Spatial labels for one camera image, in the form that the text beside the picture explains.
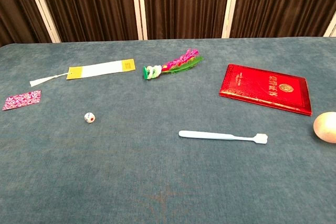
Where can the small white die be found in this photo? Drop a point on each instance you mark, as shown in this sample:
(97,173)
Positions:
(89,117)

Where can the pink green feather shuttlecock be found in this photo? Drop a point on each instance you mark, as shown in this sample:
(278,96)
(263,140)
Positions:
(178,62)

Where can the blue table cloth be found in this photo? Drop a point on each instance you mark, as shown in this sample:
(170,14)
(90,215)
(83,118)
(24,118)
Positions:
(168,155)

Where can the light blue toothbrush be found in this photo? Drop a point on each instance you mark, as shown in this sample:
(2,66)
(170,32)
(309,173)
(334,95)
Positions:
(220,136)

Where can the white and yellow bookmark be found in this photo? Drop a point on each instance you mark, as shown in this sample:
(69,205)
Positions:
(102,68)

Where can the brown folding screen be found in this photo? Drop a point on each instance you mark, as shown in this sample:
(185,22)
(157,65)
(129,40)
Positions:
(183,3)

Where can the red certificate booklet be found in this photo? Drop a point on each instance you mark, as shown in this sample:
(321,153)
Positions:
(265,89)

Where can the pink patterned card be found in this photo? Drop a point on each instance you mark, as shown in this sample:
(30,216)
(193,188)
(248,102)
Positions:
(22,99)

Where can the pale peach ball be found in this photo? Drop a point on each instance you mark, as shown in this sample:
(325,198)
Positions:
(326,127)

